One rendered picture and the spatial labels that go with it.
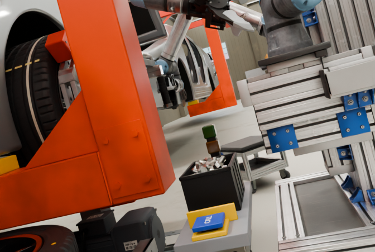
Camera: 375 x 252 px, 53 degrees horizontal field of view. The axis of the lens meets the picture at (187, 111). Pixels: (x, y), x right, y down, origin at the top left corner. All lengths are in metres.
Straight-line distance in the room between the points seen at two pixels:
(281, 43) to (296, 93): 0.17
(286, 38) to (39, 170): 0.86
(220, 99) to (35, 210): 4.21
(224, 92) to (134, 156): 4.21
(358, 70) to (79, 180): 0.85
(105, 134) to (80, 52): 0.24
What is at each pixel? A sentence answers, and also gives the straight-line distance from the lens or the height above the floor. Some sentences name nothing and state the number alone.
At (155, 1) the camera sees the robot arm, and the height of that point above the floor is 1.03.
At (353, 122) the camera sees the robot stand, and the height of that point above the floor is 0.55.
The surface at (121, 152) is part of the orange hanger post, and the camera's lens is 1.08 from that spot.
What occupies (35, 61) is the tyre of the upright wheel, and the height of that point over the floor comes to 1.04.
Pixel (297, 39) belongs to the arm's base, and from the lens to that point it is 1.27.
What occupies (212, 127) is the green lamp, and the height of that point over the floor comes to 0.65.
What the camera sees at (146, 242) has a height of 0.39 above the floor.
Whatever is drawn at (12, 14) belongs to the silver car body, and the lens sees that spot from 1.67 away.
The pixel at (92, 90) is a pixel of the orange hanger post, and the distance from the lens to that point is 1.10.
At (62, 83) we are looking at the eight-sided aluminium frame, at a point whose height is 0.93.
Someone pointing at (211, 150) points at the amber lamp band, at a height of 0.58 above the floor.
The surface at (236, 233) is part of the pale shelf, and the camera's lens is 0.87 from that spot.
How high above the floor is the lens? 0.75
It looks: 2 degrees down
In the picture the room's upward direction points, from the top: 15 degrees counter-clockwise
